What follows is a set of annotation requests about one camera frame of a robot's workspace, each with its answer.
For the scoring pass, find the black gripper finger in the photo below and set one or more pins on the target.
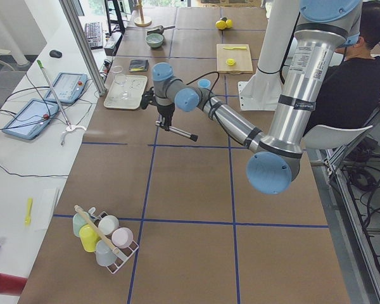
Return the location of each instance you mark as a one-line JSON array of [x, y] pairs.
[[168, 122], [162, 122]]

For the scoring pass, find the grey folded cloth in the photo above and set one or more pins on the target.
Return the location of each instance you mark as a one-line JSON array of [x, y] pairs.
[[138, 65]]

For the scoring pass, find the white chair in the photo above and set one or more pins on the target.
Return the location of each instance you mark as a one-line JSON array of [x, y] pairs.
[[326, 137]]

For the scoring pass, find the seated person black shirt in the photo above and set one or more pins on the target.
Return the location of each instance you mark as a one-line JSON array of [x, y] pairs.
[[351, 90]]

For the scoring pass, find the white plastic cup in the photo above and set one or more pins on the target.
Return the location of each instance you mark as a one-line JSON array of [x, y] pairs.
[[108, 225]]

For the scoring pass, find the yellow lemon half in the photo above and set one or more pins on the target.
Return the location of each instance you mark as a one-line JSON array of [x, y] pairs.
[[230, 62]]

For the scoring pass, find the aluminium frame post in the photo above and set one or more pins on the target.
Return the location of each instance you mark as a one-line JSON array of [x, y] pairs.
[[73, 20]]

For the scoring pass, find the red cylinder object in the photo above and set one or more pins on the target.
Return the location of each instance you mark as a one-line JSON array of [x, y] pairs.
[[12, 285]]

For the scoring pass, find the teach pendant tablet far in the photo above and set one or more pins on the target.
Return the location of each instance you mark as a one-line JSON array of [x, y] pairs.
[[69, 86]]

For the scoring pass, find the steel ice scoop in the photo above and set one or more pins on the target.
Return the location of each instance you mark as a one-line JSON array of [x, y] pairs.
[[159, 29]]

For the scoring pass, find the green bowl of ice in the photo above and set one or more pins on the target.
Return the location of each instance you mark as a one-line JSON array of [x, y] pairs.
[[154, 40]]

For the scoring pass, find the light blue plastic cup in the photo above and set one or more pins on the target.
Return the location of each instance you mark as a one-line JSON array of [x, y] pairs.
[[204, 83]]

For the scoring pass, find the clear wine glass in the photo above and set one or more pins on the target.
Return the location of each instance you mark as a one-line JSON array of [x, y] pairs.
[[120, 78]]

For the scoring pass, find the teach pendant tablet near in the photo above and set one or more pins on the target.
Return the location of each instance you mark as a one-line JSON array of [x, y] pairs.
[[31, 120]]

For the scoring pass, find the round wooden stand base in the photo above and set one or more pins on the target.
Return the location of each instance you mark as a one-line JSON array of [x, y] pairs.
[[141, 20]]

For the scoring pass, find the green plastic cup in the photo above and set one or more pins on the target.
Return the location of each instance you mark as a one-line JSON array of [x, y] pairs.
[[77, 223]]

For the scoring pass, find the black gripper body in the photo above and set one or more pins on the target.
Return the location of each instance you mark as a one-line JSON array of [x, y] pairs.
[[164, 110]]

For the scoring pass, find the wooden rack handle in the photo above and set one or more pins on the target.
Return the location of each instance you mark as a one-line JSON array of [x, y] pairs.
[[108, 242]]

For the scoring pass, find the yellow plastic knife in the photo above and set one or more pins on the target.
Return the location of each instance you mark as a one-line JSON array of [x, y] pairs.
[[235, 48]]

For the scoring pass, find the whole yellow lemons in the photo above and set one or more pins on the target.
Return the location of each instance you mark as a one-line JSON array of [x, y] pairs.
[[223, 24]]

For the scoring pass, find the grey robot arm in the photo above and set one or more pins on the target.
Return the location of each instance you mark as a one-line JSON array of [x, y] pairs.
[[322, 27]]

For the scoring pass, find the black keyboard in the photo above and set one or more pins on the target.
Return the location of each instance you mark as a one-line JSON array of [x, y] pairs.
[[94, 34]]

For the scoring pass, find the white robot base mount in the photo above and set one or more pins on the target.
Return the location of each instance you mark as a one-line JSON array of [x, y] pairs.
[[262, 91]]

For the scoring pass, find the cream bear tray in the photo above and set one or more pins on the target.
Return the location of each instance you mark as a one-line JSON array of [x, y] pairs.
[[135, 85]]

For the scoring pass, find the black computer mouse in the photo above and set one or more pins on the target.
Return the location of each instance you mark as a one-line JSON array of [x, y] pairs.
[[55, 53]]

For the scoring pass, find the yellow plastic cup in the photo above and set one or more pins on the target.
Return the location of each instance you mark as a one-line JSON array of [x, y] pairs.
[[89, 238]]

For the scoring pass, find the steel muddler black tip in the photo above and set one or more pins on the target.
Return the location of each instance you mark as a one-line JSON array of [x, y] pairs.
[[177, 131]]

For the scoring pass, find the grey blue plastic cup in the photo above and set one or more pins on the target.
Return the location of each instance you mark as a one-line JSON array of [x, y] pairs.
[[104, 255]]

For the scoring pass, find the pink plastic cup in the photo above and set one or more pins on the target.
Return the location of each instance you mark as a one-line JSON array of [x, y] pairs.
[[122, 237]]

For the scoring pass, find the wooden cutting board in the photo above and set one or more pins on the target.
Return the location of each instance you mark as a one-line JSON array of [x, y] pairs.
[[242, 58]]

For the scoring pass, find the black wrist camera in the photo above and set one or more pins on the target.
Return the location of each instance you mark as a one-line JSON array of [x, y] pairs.
[[148, 98]]

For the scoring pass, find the white stick green tip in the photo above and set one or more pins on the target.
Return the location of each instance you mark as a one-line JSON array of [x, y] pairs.
[[51, 96]]

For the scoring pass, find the white wire cup rack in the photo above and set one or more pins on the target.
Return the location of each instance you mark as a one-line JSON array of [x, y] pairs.
[[124, 254]]

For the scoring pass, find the teach pendant tablet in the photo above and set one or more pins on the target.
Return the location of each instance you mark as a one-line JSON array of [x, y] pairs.
[[31, 120], [69, 86]]

